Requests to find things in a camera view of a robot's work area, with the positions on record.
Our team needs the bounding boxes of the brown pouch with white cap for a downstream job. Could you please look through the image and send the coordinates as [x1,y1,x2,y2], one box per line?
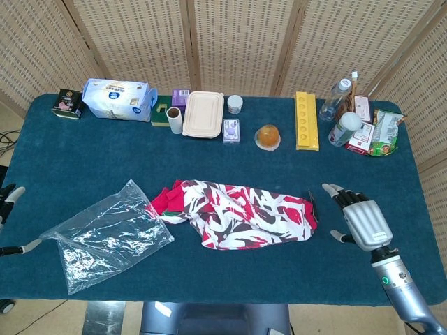
[335,70,360,122]

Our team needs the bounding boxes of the pink white small box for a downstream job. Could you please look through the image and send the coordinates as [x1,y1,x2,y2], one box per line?
[353,94,372,123]

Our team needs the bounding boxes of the red white carton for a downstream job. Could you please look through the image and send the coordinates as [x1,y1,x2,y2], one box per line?
[344,121,376,155]

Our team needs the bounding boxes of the yellow tray with round holes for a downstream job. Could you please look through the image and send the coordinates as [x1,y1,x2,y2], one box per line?
[295,91,321,151]

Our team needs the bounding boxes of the clear plastic bag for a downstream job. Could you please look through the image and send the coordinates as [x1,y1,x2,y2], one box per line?
[40,179,175,296]

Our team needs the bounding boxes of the purple cardboard box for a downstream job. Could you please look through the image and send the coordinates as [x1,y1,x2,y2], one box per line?
[170,89,192,112]

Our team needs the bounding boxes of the clear water bottle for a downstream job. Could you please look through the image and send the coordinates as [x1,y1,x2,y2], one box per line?
[318,77,353,122]

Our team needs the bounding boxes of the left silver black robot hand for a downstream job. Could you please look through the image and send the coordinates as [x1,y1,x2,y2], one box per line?
[0,184,43,258]

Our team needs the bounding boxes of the white cardboard roll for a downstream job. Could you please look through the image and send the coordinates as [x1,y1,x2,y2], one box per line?
[166,106,184,135]

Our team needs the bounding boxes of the small white jar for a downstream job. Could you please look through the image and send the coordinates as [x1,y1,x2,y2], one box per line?
[227,95,244,115]

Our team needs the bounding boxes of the blue white tissue pack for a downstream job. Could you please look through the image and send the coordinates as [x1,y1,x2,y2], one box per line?
[82,77,159,123]

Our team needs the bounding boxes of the metal table leg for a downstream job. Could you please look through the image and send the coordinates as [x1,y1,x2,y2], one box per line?
[82,301,126,335]

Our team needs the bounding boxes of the green snack bag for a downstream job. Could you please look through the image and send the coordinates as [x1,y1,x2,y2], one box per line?
[368,108,408,158]

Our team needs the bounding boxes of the beige lidded lunch box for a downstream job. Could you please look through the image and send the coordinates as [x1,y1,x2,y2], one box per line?
[182,90,226,140]

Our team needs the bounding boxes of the blue table cloth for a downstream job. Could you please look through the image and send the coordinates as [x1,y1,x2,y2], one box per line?
[0,93,447,308]

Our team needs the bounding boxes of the black clothing hang tag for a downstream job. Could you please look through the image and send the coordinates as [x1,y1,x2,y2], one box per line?
[307,188,321,223]

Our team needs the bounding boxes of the green yellow sponge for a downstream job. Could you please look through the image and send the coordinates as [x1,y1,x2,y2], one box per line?
[150,96,174,127]

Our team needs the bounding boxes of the red white patterned clothes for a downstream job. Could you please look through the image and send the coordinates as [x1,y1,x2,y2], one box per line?
[145,179,319,251]

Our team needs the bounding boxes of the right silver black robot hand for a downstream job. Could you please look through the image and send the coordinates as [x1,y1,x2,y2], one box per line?
[321,183,394,252]

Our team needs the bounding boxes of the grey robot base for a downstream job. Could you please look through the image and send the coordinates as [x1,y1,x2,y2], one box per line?
[139,301,293,335]

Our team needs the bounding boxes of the white green canister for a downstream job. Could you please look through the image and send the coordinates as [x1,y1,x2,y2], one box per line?
[328,112,364,148]

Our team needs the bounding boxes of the clear purple small case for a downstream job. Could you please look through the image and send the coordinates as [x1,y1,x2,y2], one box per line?
[222,118,241,146]

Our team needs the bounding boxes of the orange jelly cup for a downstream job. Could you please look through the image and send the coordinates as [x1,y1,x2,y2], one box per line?
[254,124,281,152]

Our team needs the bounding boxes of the dark green meat tin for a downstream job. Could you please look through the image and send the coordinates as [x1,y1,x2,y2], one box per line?
[51,88,85,121]

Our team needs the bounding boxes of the black floor cables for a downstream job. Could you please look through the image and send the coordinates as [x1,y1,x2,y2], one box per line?
[0,129,22,158]

